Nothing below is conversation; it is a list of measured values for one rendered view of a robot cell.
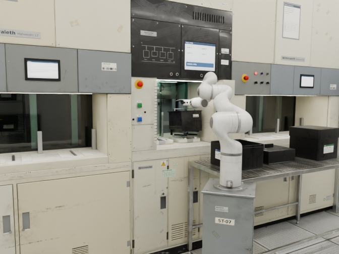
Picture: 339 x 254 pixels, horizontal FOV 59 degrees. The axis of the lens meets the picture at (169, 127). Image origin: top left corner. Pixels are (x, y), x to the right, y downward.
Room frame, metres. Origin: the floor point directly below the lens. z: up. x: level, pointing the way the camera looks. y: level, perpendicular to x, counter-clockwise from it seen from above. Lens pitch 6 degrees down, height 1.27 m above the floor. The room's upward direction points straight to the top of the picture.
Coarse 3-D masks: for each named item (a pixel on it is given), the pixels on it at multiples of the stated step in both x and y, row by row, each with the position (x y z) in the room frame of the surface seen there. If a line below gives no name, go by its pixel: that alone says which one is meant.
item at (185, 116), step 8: (168, 112) 2.69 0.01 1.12; (176, 112) 2.58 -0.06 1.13; (184, 112) 2.53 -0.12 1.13; (192, 112) 2.57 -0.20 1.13; (200, 112) 2.62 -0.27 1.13; (176, 120) 2.58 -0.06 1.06; (184, 120) 2.53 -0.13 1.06; (192, 120) 2.57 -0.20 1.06; (200, 120) 2.61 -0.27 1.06; (176, 128) 2.58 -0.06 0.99; (184, 128) 2.52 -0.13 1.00; (192, 128) 2.56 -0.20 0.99; (200, 128) 2.61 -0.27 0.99
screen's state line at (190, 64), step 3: (186, 63) 2.32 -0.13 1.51; (189, 63) 2.33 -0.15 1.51; (192, 63) 2.35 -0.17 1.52; (195, 63) 2.36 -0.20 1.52; (198, 63) 2.37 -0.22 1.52; (201, 63) 2.39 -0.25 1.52; (204, 63) 2.40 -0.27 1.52; (207, 63) 2.41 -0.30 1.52; (210, 63) 2.43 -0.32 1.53; (213, 63) 2.44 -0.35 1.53; (189, 66) 2.33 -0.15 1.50; (192, 66) 2.35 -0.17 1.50; (195, 66) 2.36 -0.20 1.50; (198, 66) 2.37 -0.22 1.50; (201, 66) 2.39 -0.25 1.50; (204, 66) 2.40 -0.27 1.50; (207, 66) 2.41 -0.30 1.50; (210, 66) 2.43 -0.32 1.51; (213, 66) 2.44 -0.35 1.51
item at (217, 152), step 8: (216, 144) 2.16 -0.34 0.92; (248, 144) 2.25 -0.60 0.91; (256, 144) 2.18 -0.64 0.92; (216, 152) 2.16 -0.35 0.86; (248, 152) 2.05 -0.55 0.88; (256, 152) 2.08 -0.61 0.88; (216, 160) 2.16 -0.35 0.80; (248, 160) 2.05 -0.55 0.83; (256, 160) 2.08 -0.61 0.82; (248, 168) 2.05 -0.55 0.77; (256, 168) 2.08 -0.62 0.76
